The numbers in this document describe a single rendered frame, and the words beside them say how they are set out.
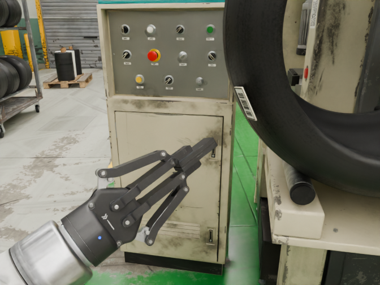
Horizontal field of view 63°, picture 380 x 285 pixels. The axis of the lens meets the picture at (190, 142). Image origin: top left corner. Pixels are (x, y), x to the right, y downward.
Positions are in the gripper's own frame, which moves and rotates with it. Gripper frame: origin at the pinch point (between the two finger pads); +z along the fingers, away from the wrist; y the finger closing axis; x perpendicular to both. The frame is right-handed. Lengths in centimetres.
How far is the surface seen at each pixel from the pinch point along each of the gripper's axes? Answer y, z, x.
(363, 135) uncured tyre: 24, 44, -7
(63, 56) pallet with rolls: -146, 128, -611
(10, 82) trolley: -100, 6, -387
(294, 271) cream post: 67, 26, -39
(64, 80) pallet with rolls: -108, 107, -628
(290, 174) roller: 16.4, 17.1, -4.0
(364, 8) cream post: -1, 62, -6
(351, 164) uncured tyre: 14.9, 19.1, 8.5
